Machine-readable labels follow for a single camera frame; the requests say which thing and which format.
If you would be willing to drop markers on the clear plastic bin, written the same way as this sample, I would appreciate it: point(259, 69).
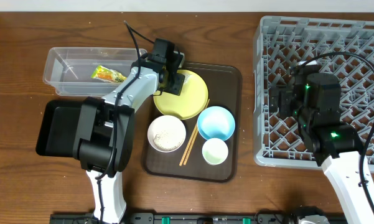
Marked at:
point(69, 69)

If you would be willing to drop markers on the yellow plate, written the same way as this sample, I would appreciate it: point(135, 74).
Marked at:
point(189, 103)

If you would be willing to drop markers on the black tray bin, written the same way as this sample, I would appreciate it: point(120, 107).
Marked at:
point(56, 130)

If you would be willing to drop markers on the grey dishwasher rack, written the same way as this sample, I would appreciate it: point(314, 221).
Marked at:
point(286, 48)

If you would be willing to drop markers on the rice grains pile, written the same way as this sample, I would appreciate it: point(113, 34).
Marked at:
point(166, 141)

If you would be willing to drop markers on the brown serving tray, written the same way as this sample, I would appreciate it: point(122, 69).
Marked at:
point(224, 89)

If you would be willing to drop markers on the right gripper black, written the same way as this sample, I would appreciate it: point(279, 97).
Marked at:
point(286, 96)

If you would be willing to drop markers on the blue bowl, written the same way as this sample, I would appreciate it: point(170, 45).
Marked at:
point(216, 122)

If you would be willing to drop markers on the white bowl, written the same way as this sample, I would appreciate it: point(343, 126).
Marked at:
point(166, 123)

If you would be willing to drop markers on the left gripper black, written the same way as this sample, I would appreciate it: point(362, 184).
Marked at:
point(177, 83)

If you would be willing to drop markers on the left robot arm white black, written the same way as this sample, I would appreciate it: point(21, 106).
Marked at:
point(142, 82)

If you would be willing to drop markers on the wooden chopstick left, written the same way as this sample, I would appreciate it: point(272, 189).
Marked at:
point(189, 143)

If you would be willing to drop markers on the green snack wrapper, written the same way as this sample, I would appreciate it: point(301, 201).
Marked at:
point(107, 75)

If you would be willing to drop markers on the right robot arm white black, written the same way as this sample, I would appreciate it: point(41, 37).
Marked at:
point(314, 102)

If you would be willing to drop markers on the small white green cup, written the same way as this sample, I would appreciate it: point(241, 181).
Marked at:
point(215, 151)

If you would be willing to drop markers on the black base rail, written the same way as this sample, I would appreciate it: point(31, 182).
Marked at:
point(263, 216)

